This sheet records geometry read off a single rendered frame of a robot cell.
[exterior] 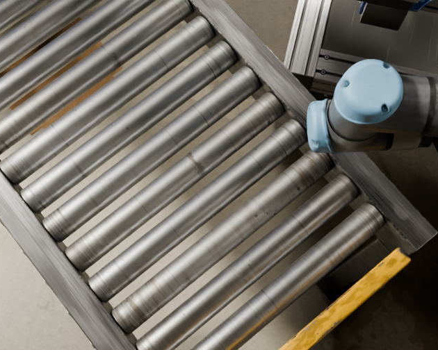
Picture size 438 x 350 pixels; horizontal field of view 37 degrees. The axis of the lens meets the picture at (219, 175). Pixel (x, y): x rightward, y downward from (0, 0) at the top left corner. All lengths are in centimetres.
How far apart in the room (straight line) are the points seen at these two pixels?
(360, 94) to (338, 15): 113
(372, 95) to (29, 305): 137
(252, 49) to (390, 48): 77
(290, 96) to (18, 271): 109
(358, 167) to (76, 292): 51
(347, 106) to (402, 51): 111
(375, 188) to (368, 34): 84
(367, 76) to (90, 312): 58
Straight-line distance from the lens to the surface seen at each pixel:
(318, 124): 91
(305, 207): 112
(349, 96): 81
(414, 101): 84
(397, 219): 114
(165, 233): 111
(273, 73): 119
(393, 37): 193
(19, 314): 197
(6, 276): 200
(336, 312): 108
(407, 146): 96
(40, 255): 114
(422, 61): 192
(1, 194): 118
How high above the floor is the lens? 188
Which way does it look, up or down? 75 degrees down
